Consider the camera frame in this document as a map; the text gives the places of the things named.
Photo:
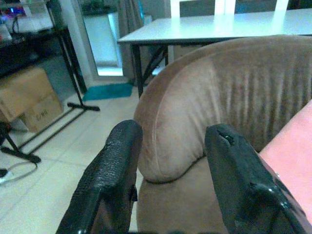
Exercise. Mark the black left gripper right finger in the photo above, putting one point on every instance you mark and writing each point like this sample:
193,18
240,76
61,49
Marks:
234,175

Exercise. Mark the pink pillow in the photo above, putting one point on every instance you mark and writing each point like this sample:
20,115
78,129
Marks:
291,156

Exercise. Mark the brown velvet sofa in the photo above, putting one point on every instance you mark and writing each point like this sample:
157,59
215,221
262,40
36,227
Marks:
214,104

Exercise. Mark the grey curtain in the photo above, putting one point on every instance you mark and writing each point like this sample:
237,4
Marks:
130,36

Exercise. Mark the teal floor mat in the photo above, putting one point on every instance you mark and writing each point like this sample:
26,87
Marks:
107,91

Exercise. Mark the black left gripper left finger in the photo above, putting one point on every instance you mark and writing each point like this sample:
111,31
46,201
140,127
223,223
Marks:
107,180

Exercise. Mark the black metal frame desk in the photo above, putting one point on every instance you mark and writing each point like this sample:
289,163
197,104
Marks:
36,73

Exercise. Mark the white folding table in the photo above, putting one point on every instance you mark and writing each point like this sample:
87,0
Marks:
214,26

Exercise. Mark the brown cardboard box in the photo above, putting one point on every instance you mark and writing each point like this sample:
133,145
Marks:
26,97

